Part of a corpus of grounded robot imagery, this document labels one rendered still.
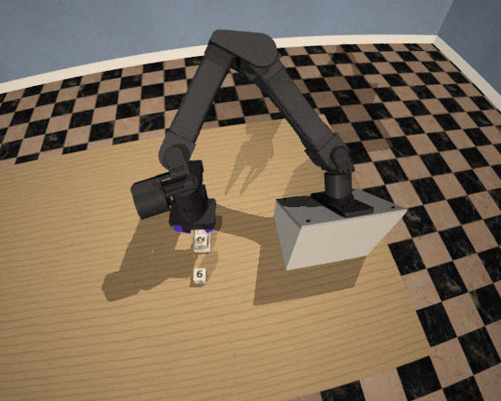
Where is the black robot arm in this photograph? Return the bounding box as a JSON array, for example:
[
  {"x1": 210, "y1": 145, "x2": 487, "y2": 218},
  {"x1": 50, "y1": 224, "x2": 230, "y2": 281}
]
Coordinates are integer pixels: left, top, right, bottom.
[{"x1": 130, "y1": 29, "x2": 374, "y2": 220}]

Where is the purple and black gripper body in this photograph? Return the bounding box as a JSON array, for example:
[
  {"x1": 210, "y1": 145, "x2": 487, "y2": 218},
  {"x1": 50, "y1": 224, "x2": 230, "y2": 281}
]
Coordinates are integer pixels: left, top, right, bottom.
[{"x1": 169, "y1": 196, "x2": 216, "y2": 230}]

